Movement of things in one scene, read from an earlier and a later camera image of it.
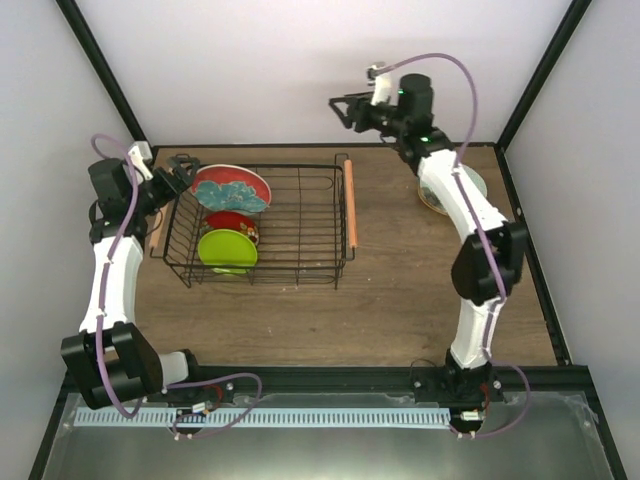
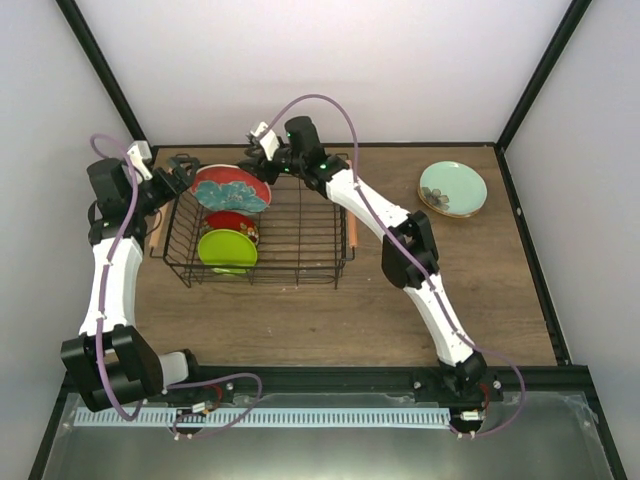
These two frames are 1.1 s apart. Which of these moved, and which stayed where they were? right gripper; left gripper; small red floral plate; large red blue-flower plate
Moved: right gripper
Stayed: large red blue-flower plate; small red floral plate; left gripper
